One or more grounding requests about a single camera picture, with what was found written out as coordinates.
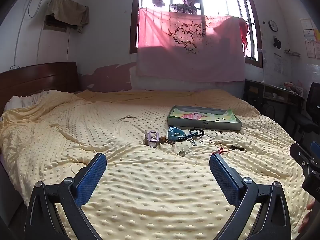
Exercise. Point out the dark wooden headboard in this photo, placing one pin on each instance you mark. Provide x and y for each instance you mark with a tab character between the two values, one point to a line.
37	80

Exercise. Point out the red hair clip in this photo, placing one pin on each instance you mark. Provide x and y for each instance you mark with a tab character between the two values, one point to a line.
221	151

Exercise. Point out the blue wristwatch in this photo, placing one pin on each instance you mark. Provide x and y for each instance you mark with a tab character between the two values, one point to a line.
175	133

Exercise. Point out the white wall socket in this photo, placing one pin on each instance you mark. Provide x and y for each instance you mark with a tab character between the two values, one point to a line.
14	67

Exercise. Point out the amber bead charm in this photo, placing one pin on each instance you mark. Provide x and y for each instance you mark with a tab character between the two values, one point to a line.
167	140

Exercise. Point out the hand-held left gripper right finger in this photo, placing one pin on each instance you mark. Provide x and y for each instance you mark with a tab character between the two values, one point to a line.
225	180

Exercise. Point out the black hair clip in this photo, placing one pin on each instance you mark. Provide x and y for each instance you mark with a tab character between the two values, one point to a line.
236	147

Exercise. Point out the beige cloth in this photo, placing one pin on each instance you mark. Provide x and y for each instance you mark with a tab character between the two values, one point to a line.
67	12

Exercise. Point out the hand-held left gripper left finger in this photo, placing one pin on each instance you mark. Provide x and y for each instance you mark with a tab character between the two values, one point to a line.
92	177

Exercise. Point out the grey tray box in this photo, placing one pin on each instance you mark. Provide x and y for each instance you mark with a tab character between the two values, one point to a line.
200	125

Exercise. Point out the black office chair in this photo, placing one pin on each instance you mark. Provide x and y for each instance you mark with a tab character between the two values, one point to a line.
313	97

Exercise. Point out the person's right hand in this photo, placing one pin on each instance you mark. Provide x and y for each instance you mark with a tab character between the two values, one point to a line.
305	221

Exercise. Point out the black butterfly wall decoration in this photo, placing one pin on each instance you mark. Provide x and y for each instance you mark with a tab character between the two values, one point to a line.
276	43

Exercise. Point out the printed cartoon towel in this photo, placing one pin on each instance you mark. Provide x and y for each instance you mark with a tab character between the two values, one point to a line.
195	116

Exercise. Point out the dark wooden desk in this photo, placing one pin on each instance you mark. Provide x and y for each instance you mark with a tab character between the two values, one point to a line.
252	97

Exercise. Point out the round wall clock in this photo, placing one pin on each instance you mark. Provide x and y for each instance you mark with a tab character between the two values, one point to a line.
273	25

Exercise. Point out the red hanging cloth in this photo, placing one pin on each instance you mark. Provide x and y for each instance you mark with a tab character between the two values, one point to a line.
243	33

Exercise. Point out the white desk lamp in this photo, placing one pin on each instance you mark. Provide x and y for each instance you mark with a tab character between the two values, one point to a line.
263	67

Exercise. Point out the yellow dotted blanket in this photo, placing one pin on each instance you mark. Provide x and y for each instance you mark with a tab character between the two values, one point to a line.
137	180

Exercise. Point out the small wall shelf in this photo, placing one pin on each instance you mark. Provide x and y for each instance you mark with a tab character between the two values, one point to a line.
292	53

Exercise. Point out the brown framed window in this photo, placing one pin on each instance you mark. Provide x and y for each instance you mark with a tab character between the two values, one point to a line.
133	30

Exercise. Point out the silver carabiner clip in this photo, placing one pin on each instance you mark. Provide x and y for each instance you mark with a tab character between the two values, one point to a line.
194	142

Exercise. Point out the white pillow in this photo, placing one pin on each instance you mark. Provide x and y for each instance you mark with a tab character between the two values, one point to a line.
22	101

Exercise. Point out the pink floral cloth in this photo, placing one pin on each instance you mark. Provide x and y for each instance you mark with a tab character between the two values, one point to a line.
162	55

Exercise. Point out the wall papers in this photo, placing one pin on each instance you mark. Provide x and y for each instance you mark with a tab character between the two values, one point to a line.
308	33

